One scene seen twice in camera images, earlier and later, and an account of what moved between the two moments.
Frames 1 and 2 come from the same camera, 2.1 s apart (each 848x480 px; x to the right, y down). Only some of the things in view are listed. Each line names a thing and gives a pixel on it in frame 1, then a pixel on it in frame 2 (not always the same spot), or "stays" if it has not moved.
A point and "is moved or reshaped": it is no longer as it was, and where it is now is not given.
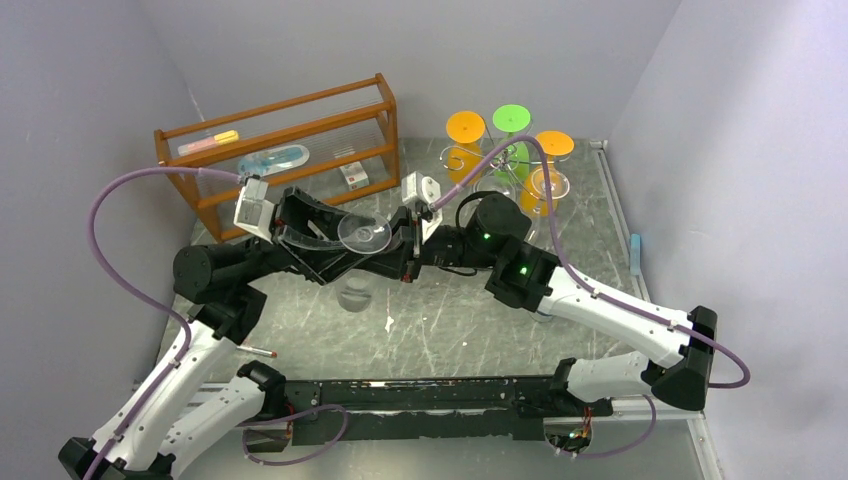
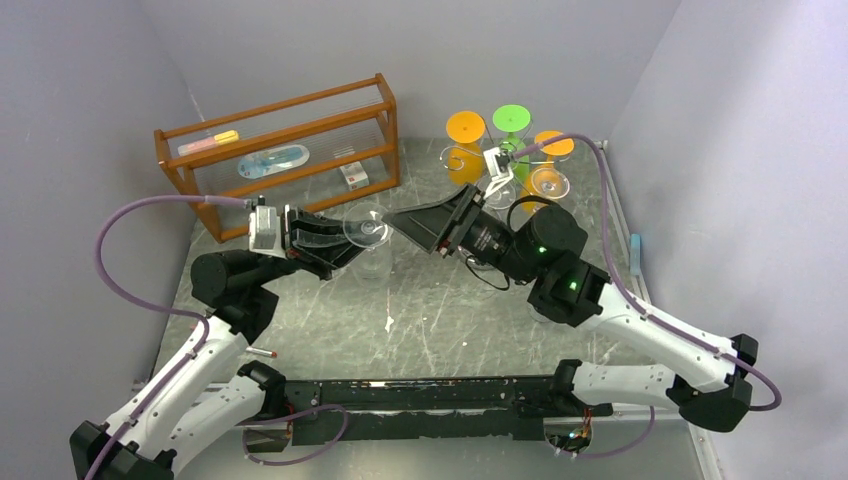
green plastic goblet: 511,162 stays
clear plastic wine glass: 362,233 is moved or reshaped
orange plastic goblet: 534,199 stays
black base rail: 499,408 stays
